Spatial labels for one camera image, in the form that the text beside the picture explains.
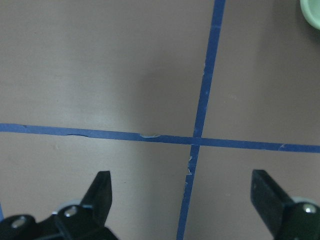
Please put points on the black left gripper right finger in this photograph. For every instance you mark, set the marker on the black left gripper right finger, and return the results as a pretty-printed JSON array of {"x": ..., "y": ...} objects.
[{"x": 286, "y": 218}]

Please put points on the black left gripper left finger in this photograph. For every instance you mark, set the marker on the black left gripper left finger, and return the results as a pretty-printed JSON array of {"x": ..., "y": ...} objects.
[{"x": 83, "y": 221}]

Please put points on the light green tray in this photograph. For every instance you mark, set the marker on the light green tray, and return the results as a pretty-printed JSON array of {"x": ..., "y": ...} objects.
[{"x": 311, "y": 12}]

